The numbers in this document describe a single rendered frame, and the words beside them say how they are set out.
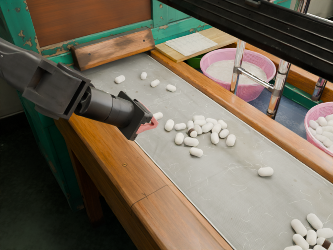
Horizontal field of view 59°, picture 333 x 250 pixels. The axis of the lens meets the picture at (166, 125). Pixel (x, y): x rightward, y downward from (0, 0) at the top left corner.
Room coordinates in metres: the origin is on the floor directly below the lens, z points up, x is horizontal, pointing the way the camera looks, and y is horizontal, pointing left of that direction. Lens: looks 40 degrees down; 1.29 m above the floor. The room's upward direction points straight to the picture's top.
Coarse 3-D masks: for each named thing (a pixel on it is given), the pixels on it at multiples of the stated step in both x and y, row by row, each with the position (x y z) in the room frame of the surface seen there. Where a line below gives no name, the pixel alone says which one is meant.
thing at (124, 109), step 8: (112, 96) 0.47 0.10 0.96; (120, 96) 0.52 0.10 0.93; (128, 96) 0.51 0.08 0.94; (112, 104) 0.44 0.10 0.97; (120, 104) 0.46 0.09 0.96; (128, 104) 0.47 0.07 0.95; (136, 104) 0.48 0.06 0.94; (112, 112) 0.44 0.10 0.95; (120, 112) 0.45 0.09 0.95; (128, 112) 0.46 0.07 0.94; (136, 112) 0.46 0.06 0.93; (144, 112) 0.45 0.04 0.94; (104, 120) 0.43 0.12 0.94; (112, 120) 0.43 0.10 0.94; (120, 120) 0.44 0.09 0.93; (128, 120) 0.45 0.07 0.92; (136, 120) 0.45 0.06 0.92; (144, 120) 0.45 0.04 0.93; (120, 128) 0.46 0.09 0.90; (128, 128) 0.45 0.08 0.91; (136, 128) 0.43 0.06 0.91; (128, 136) 0.43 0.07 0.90; (136, 136) 0.43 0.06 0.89
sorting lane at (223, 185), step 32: (128, 64) 1.01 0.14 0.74; (160, 64) 1.01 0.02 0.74; (160, 96) 0.80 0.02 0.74; (192, 96) 0.80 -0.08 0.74; (160, 128) 0.64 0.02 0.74; (160, 160) 0.51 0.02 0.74; (192, 160) 0.51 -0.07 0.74; (224, 160) 0.51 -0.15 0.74; (256, 160) 0.51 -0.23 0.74; (288, 160) 0.51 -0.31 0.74; (192, 192) 0.41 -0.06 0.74; (224, 192) 0.41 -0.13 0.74; (256, 192) 0.41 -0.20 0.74; (288, 192) 0.41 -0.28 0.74; (320, 192) 0.41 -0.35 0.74; (224, 224) 0.34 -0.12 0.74; (256, 224) 0.34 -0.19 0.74; (288, 224) 0.34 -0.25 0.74
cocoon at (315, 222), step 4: (308, 216) 0.34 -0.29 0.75; (312, 216) 0.34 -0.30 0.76; (316, 216) 0.34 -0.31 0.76; (308, 220) 0.34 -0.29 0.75; (312, 220) 0.33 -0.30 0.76; (316, 220) 0.33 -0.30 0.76; (312, 224) 0.33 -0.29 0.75; (316, 224) 0.32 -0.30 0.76; (320, 224) 0.32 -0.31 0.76; (316, 228) 0.32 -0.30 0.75; (320, 228) 0.32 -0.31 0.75
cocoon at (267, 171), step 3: (261, 168) 0.47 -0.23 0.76; (264, 168) 0.47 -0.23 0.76; (267, 168) 0.47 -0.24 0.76; (270, 168) 0.47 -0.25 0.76; (258, 171) 0.47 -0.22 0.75; (261, 171) 0.46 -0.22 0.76; (264, 171) 0.46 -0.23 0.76; (267, 171) 0.46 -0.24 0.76; (270, 171) 0.46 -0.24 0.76; (273, 171) 0.47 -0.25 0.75; (261, 174) 0.46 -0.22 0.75; (264, 174) 0.46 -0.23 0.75; (267, 174) 0.46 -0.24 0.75; (270, 174) 0.46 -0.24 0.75
